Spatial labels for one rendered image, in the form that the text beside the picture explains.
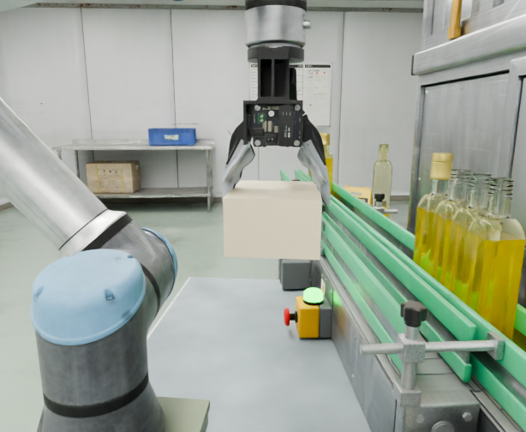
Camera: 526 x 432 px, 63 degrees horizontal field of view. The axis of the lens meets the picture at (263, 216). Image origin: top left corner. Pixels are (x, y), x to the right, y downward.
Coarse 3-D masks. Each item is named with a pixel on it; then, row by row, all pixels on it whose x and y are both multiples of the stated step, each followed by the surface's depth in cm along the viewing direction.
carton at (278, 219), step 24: (240, 192) 57; (264, 192) 57; (288, 192) 57; (312, 192) 57; (240, 216) 53; (264, 216) 53; (288, 216) 53; (312, 216) 52; (240, 240) 54; (264, 240) 53; (288, 240) 53; (312, 240) 53
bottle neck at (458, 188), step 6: (456, 168) 70; (462, 168) 69; (450, 174) 69; (456, 174) 68; (462, 174) 67; (468, 174) 68; (450, 180) 69; (456, 180) 68; (462, 180) 68; (468, 180) 68; (450, 186) 69; (456, 186) 68; (462, 186) 68; (468, 186) 68; (450, 192) 69; (456, 192) 68; (462, 192) 68; (468, 192) 69; (450, 198) 69; (456, 198) 68; (462, 198) 68
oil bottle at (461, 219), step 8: (464, 208) 64; (472, 208) 63; (480, 208) 63; (456, 216) 65; (464, 216) 63; (472, 216) 62; (456, 224) 65; (464, 224) 63; (456, 232) 65; (464, 232) 62; (456, 240) 65; (464, 240) 63; (448, 248) 68; (456, 248) 65; (464, 248) 63; (448, 256) 68; (456, 256) 65; (448, 264) 68; (456, 264) 65; (448, 272) 68; (456, 272) 65; (448, 280) 68; (456, 280) 65; (448, 288) 68; (456, 288) 65
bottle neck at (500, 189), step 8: (488, 184) 58; (496, 184) 57; (504, 184) 56; (512, 184) 56; (488, 192) 58; (496, 192) 57; (504, 192) 56; (488, 200) 58; (496, 200) 57; (504, 200) 56; (488, 208) 58; (496, 208) 57; (504, 208) 57
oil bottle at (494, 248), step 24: (480, 216) 59; (504, 216) 57; (480, 240) 58; (504, 240) 56; (480, 264) 58; (504, 264) 57; (480, 288) 58; (504, 288) 58; (480, 312) 58; (504, 312) 58
